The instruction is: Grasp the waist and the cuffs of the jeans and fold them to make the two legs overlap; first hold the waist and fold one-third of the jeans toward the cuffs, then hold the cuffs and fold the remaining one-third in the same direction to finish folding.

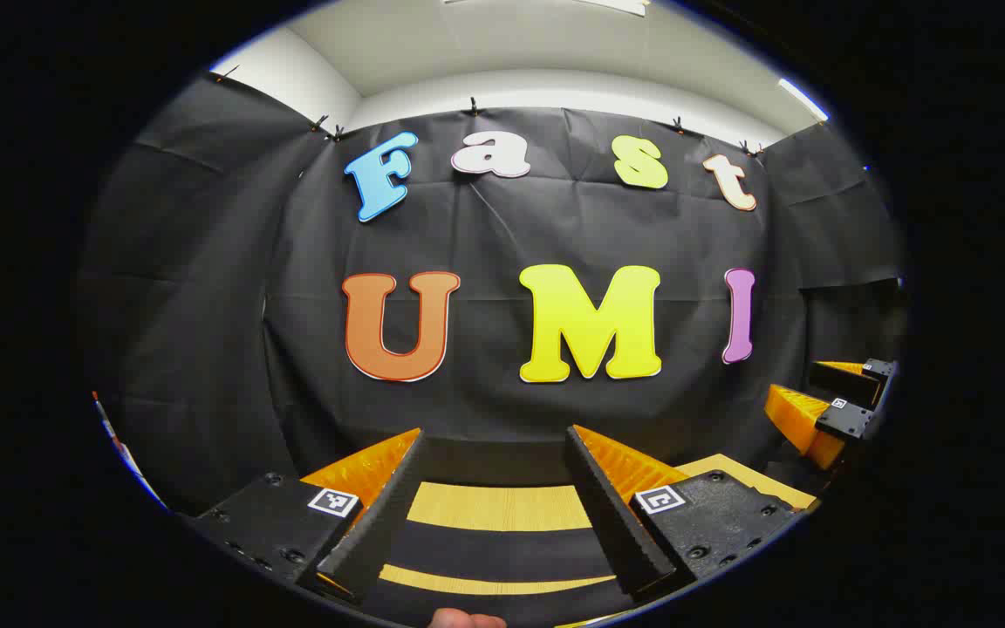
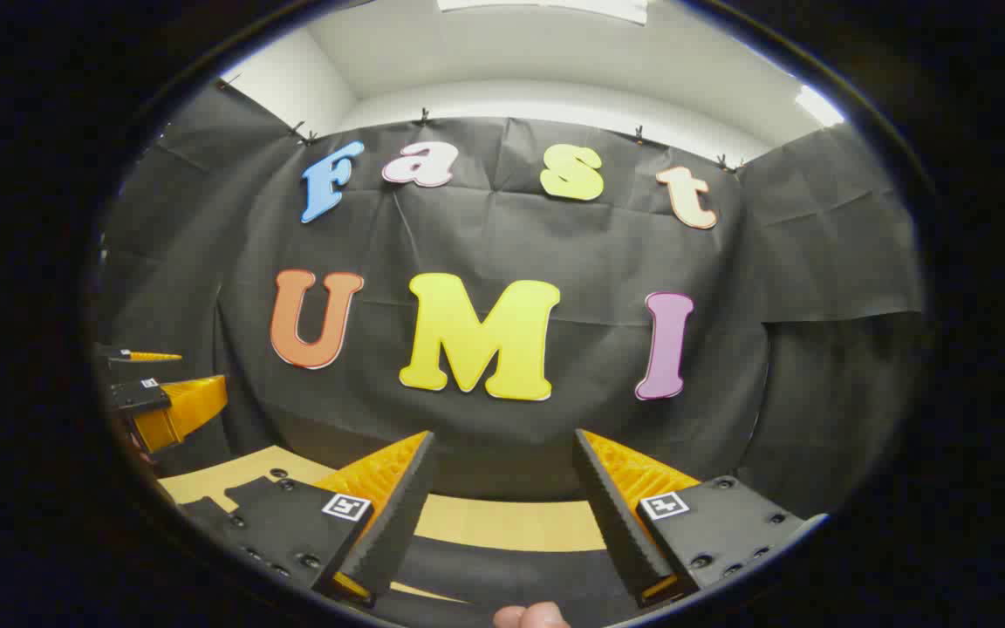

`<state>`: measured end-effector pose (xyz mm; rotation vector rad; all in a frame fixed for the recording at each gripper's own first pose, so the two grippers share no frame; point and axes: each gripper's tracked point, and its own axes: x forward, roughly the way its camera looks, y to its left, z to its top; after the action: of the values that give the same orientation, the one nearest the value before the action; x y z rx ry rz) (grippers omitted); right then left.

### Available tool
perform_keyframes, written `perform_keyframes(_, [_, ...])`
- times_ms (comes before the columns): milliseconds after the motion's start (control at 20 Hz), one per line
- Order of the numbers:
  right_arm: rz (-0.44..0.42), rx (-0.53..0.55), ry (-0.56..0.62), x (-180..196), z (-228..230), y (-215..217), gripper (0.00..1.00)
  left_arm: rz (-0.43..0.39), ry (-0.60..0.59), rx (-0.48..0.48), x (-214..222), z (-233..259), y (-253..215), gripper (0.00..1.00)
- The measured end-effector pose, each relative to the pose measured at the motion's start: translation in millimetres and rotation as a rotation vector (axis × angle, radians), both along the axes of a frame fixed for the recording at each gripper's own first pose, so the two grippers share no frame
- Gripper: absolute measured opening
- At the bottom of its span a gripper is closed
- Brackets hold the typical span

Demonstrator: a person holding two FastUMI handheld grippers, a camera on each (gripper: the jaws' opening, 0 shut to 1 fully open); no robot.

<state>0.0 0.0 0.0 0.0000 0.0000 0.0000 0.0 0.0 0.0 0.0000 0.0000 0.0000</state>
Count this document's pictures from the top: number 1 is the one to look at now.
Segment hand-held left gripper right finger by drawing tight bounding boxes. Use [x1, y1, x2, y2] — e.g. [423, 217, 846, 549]
[564, 425, 809, 604]

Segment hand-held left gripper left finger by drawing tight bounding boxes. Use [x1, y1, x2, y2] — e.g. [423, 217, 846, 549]
[193, 427, 427, 604]

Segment black jeans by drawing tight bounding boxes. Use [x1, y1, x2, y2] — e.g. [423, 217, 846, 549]
[363, 528, 643, 628]

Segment black backdrop cloth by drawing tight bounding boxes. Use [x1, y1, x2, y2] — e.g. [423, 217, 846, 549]
[75, 70, 909, 524]

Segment row of black cloth clips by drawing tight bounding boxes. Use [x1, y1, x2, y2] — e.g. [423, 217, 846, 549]
[215, 65, 765, 158]

